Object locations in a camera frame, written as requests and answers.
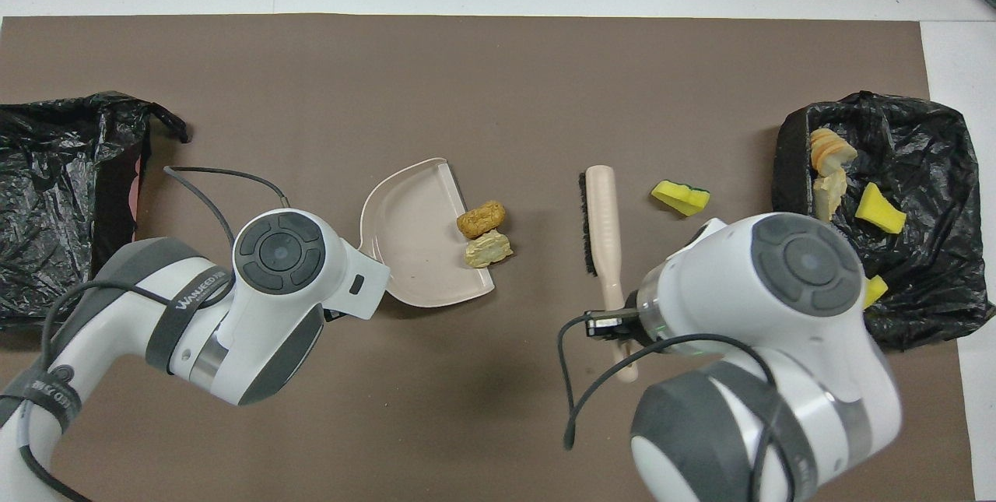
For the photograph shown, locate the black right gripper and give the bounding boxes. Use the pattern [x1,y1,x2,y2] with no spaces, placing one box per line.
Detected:
[585,284,662,351]

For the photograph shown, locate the beige hand brush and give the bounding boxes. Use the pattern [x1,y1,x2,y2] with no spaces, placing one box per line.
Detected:
[578,165,639,384]

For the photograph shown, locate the small pale toy pastry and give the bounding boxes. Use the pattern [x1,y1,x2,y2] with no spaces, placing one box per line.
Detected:
[465,229,514,269]

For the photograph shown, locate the yellow green sponge piece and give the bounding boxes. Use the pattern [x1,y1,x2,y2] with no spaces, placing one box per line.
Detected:
[651,181,711,217]

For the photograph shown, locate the brown toy bread loaf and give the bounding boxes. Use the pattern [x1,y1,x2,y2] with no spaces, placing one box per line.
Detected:
[456,200,507,240]

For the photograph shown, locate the beige plastic dustpan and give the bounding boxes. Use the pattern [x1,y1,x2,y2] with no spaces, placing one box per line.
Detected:
[359,157,496,308]

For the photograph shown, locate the tan toy pastry piece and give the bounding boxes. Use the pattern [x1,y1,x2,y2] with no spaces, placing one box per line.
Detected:
[812,167,849,221]
[809,128,858,176]

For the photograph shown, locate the black bag lined pink bin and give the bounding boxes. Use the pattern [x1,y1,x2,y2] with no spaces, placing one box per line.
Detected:
[0,91,190,334]

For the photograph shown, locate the brown table mat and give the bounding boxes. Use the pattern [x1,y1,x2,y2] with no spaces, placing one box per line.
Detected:
[0,14,975,502]

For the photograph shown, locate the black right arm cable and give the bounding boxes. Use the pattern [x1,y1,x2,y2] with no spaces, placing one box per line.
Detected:
[556,311,794,502]

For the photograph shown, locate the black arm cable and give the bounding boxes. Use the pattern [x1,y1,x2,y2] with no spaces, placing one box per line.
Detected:
[19,166,290,502]
[556,311,794,502]

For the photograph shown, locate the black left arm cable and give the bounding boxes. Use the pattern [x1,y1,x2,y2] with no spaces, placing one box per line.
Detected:
[19,166,290,502]

